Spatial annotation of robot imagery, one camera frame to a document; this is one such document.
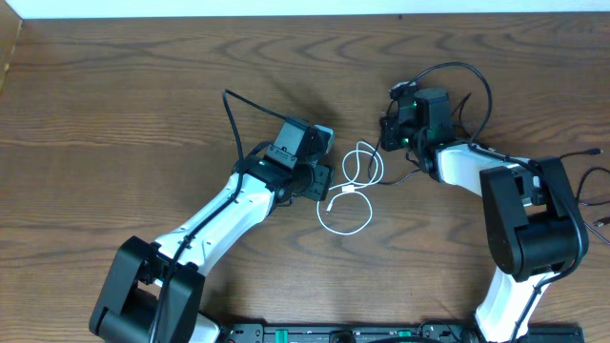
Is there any black usb cable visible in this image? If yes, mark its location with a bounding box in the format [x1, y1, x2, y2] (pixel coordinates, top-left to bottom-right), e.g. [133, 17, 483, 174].
[557, 148, 610, 247]

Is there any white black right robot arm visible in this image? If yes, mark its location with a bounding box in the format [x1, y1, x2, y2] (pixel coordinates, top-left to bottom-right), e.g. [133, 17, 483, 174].
[380, 82, 588, 342]

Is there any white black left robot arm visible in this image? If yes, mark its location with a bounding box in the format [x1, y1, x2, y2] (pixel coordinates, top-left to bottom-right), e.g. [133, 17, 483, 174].
[89, 118, 335, 342]

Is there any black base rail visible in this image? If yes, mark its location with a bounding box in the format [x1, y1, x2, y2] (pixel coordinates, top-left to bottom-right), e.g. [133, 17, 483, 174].
[215, 319, 585, 343]

